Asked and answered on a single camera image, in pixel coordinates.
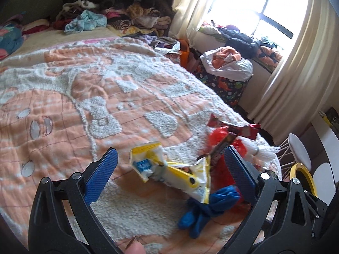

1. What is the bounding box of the dark bag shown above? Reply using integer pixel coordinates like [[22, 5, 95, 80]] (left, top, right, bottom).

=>
[[322, 106, 339, 128]]

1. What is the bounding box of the clothes heap on windowsill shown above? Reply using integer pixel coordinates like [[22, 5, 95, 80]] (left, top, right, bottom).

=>
[[200, 20, 284, 70]]

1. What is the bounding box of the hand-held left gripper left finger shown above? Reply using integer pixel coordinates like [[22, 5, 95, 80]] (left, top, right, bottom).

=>
[[28, 148, 125, 254]]

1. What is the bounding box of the pink floral bag with clothes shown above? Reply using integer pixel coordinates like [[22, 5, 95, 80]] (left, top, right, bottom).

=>
[[138, 33, 186, 64]]

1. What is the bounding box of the wide cream curtain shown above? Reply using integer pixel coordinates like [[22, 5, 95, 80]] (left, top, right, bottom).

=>
[[247, 0, 339, 145]]

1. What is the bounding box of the white wire-leg stool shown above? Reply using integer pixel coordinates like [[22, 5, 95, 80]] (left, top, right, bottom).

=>
[[279, 133, 312, 175]]

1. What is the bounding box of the light blue garment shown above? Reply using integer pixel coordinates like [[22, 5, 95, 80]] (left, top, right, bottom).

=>
[[64, 10, 108, 34]]

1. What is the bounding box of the peach white printed blanket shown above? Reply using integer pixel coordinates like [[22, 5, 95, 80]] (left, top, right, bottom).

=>
[[0, 36, 281, 254]]

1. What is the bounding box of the blue cloth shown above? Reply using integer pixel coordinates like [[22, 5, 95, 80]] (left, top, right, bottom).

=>
[[178, 186, 241, 239]]

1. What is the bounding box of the dinosaur print laundry basket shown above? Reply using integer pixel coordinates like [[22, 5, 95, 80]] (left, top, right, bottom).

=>
[[195, 63, 249, 108]]

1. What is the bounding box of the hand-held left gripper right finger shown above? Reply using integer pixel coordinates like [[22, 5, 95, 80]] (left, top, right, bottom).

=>
[[224, 145, 330, 254]]

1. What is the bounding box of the white plastic bag of clothes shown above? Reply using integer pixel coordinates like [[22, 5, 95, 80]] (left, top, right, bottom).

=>
[[200, 46, 254, 81]]

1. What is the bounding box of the white dressing desk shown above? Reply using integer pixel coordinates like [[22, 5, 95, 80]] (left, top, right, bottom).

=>
[[310, 111, 339, 204]]

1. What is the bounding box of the yellow rimmed black trash bin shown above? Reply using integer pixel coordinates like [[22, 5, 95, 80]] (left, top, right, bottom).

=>
[[289, 162, 319, 199]]

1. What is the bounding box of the pile of clothes on bed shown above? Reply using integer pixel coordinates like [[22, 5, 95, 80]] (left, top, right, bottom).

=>
[[51, 0, 176, 37]]

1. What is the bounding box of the red plastic bag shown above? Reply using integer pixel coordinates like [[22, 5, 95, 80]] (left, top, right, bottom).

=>
[[205, 126, 249, 204]]

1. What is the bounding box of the yellow white snack wrapper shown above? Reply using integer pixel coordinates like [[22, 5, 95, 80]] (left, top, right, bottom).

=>
[[157, 156, 212, 204]]

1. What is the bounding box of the white wrapper with blue label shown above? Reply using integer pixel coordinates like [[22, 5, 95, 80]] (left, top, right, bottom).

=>
[[129, 141, 167, 182]]

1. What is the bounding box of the narrow cream curtain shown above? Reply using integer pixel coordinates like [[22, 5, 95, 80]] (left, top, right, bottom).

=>
[[172, 0, 227, 47]]

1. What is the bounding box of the cream bed sheet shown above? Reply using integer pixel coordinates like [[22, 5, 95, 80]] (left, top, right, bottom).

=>
[[0, 27, 123, 62]]

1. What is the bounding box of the orange bag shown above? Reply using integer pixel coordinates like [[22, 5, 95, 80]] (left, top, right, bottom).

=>
[[177, 39, 192, 68]]

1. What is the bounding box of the person's left hand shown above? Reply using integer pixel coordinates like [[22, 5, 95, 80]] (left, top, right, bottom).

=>
[[124, 237, 146, 254]]

